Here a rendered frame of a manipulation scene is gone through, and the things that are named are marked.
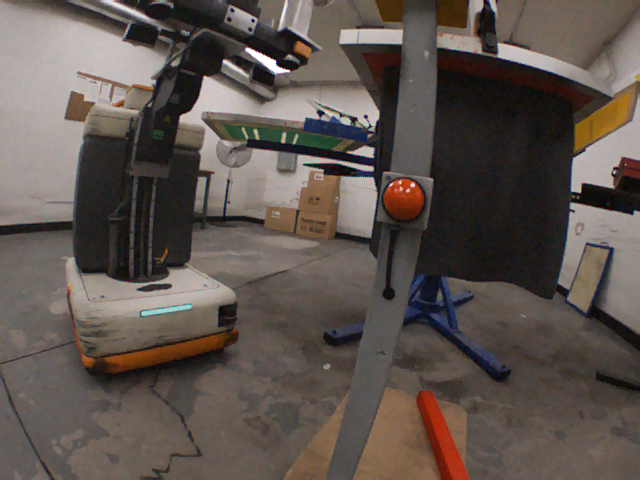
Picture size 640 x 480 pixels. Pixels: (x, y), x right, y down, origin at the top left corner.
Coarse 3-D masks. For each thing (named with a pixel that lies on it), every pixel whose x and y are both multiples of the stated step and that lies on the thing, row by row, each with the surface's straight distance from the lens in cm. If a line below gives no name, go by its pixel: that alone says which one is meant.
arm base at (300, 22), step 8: (288, 8) 104; (296, 8) 103; (304, 8) 104; (288, 16) 101; (296, 16) 101; (304, 16) 102; (280, 24) 102; (288, 24) 99; (296, 24) 99; (304, 24) 101; (304, 32) 99
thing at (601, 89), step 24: (360, 48) 62; (384, 48) 61; (456, 48) 58; (480, 48) 59; (504, 48) 61; (360, 72) 72; (528, 72) 63; (552, 72) 62; (576, 72) 66; (600, 96) 69; (576, 120) 83
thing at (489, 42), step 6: (486, 18) 60; (486, 24) 60; (492, 24) 60; (486, 30) 60; (492, 30) 60; (486, 36) 60; (492, 36) 60; (486, 42) 59; (492, 42) 59; (486, 48) 59; (492, 48) 59
